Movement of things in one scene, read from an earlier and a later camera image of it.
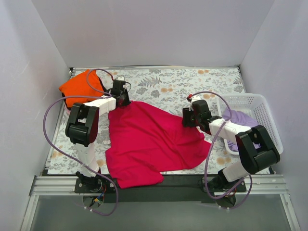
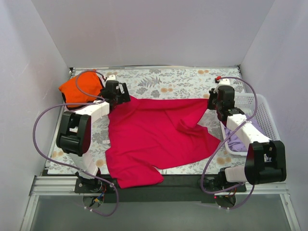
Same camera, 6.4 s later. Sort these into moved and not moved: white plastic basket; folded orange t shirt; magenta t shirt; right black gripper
Moved: magenta t shirt; right black gripper
Not moved: folded orange t shirt; white plastic basket
